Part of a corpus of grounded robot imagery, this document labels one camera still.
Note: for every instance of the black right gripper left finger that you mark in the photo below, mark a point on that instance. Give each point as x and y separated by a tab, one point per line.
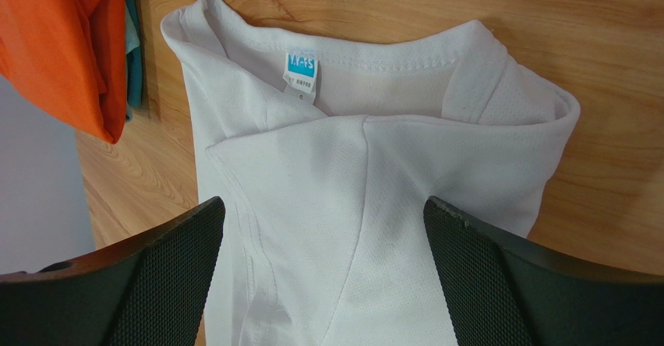
149	289

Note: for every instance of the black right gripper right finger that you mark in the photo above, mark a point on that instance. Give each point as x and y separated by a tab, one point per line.
502	289

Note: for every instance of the white t shirt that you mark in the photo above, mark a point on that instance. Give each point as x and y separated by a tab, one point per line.
324	153

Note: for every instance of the folded teal t shirt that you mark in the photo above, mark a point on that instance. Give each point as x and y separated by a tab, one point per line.
133	59

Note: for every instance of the folded orange t shirt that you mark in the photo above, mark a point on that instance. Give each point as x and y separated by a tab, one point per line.
67	57

